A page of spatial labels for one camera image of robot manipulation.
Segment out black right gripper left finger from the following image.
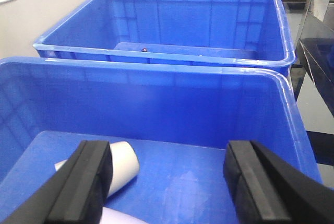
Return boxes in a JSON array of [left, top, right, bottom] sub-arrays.
[[3, 140, 113, 223]]

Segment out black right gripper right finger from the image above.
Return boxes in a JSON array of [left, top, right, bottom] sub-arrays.
[[223, 140, 333, 223]]

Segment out far large blue bin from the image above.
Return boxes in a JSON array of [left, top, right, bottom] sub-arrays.
[[33, 0, 296, 75]]

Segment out large blue bin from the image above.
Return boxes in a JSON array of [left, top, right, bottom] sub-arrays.
[[1, 57, 320, 223], [33, 0, 296, 75]]

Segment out near large blue bin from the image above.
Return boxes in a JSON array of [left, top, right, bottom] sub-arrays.
[[1, 57, 320, 223]]

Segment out lavender plastic cup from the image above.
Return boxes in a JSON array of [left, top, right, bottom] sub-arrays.
[[100, 207, 147, 224]]

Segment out beige plastic cup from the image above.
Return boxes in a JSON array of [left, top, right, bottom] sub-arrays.
[[62, 140, 139, 200]]

